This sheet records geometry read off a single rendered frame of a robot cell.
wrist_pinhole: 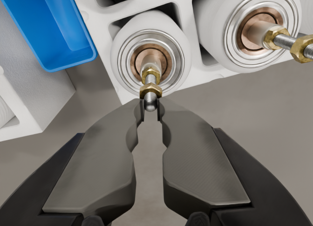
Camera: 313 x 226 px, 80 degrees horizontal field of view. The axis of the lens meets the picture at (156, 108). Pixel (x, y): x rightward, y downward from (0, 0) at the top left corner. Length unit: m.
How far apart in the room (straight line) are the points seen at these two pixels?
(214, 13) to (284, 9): 0.07
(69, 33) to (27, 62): 0.12
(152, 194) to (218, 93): 0.47
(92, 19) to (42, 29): 0.18
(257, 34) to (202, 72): 0.12
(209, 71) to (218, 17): 0.11
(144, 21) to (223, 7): 0.08
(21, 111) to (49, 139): 0.30
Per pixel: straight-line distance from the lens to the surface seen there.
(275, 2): 0.24
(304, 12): 0.30
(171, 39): 0.21
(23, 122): 0.41
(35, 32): 0.43
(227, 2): 0.23
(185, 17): 0.28
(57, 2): 0.50
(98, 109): 0.56
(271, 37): 0.20
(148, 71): 0.17
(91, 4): 0.29
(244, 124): 0.63
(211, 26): 0.23
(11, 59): 0.40
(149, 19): 0.21
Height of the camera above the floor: 0.46
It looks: 59 degrees down
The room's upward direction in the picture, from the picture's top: 178 degrees clockwise
